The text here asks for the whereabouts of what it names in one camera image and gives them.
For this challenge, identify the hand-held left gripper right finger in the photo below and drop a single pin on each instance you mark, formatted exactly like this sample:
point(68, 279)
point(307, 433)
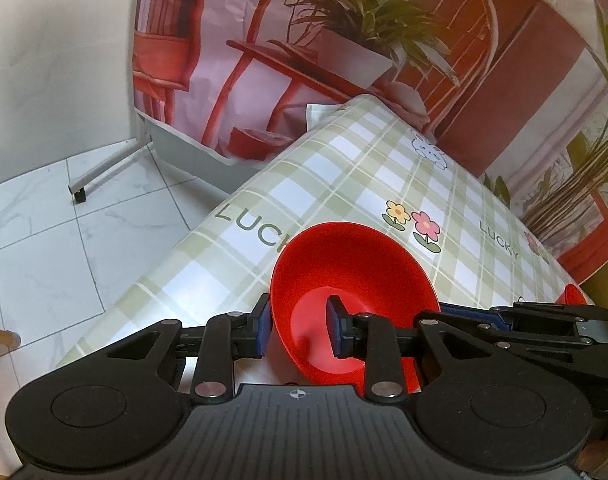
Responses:
point(335, 330)

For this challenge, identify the printed backdrop cloth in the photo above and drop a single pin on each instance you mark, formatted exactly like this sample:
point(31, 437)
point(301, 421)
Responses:
point(434, 35)

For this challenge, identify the tan wooden panel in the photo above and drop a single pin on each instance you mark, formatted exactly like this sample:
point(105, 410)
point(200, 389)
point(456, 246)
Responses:
point(606, 285)

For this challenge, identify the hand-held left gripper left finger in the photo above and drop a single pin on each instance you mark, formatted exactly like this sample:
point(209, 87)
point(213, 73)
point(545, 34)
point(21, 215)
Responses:
point(263, 332)

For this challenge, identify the grey backdrop stand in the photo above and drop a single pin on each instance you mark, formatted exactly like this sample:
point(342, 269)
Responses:
point(111, 165)

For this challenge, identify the red plastic bowl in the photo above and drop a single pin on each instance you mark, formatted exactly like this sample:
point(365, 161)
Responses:
point(354, 255)
point(571, 296)

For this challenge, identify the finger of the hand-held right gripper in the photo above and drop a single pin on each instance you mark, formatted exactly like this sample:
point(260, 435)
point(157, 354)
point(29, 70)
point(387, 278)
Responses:
point(474, 316)
point(534, 355)

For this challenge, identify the green checked tablecloth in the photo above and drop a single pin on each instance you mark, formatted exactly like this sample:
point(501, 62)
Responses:
point(364, 175)

